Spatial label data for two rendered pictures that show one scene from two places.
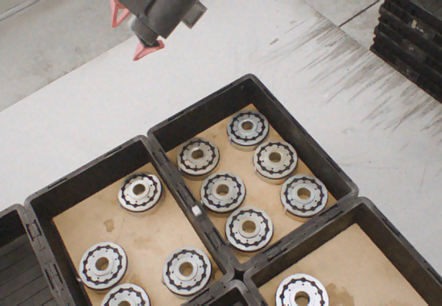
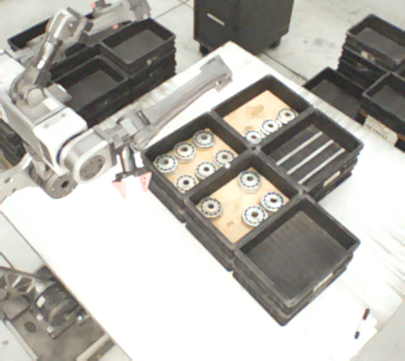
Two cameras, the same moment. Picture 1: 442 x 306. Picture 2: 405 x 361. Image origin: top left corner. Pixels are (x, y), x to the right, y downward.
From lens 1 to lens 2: 1.84 m
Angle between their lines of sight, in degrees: 56
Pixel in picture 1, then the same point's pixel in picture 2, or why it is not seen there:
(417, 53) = not seen: hidden behind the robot
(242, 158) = (182, 168)
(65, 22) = not seen: outside the picture
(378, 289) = (240, 118)
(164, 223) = (224, 197)
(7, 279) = (268, 267)
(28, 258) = (255, 260)
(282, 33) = not seen: hidden behind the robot
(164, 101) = (122, 237)
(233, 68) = (95, 200)
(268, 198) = (204, 156)
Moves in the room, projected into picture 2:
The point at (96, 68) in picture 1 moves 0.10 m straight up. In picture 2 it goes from (88, 291) to (83, 280)
